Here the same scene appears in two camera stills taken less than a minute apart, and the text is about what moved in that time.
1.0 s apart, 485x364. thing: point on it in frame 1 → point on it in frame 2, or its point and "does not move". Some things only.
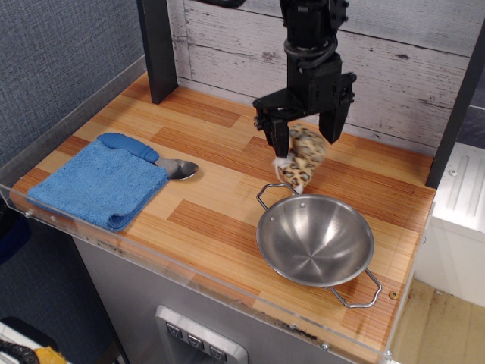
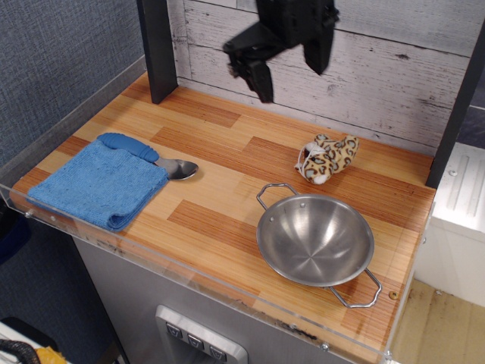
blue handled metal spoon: [179, 169] does not move
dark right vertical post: [459, 110] does not move
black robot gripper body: [310, 88] → [281, 24]
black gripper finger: [278, 132] → [258, 76]
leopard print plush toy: [307, 149] → [323, 157]
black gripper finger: [330, 123] → [317, 50]
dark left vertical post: [158, 40] does not move
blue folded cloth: [101, 184] does not move
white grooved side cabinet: [452, 257] does not move
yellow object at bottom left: [48, 356] does not move
